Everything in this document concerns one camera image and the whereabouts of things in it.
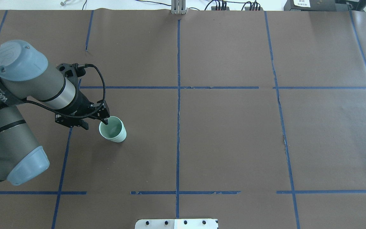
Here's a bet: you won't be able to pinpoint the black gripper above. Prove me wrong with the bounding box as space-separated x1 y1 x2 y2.
55 90 110 130

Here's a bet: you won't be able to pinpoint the mint green cup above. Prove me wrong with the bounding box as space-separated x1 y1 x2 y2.
98 116 127 142
108 117 127 142

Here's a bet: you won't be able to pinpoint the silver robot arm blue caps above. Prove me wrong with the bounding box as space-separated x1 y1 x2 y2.
0 40 110 186

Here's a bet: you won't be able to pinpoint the brown paper table cover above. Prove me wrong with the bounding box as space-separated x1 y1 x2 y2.
0 9 366 229

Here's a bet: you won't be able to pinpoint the black box with label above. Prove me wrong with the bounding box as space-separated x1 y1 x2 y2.
283 0 349 12

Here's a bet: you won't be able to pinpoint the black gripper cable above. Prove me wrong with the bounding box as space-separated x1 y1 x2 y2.
21 63 106 119

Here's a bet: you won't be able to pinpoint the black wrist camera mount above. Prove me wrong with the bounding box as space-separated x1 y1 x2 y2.
56 63 86 78

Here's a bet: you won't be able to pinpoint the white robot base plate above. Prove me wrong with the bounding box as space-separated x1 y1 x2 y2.
135 218 219 229

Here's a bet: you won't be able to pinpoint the grey aluminium post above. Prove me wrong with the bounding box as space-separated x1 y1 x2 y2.
171 0 187 15

